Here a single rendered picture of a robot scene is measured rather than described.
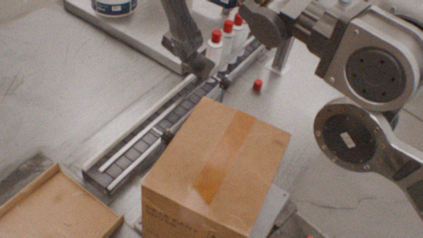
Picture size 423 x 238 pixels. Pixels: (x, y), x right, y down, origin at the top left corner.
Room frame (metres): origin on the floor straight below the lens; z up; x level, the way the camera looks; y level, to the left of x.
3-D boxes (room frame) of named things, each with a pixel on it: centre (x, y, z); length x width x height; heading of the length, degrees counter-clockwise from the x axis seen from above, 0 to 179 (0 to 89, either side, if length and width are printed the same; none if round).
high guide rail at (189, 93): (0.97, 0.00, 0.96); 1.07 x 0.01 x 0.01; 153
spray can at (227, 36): (1.08, -0.01, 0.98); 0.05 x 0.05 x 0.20
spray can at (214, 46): (1.01, 0.02, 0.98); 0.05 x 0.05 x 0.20
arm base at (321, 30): (0.54, -0.16, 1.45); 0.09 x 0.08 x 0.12; 145
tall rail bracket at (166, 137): (0.65, 0.12, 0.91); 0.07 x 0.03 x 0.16; 63
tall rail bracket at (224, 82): (0.92, -0.01, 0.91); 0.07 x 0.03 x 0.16; 63
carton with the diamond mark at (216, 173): (0.49, -0.05, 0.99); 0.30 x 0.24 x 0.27; 163
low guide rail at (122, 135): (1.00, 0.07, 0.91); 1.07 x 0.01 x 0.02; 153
